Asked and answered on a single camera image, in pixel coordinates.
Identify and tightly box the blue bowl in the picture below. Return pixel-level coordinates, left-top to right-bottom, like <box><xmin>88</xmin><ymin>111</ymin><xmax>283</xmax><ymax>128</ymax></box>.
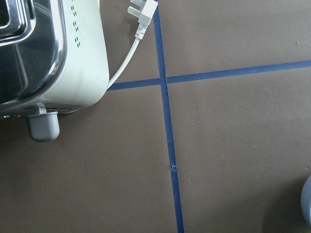
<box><xmin>300</xmin><ymin>176</ymin><xmax>311</xmax><ymax>227</ymax></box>

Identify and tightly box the cream white toaster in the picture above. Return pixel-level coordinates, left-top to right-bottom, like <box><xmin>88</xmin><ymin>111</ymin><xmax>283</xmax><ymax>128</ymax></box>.
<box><xmin>0</xmin><ymin>0</ymin><xmax>109</xmax><ymax>142</ymax></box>

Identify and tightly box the white power plug cable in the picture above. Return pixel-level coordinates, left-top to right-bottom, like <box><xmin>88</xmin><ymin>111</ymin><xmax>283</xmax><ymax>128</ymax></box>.
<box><xmin>106</xmin><ymin>0</ymin><xmax>159</xmax><ymax>92</ymax></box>

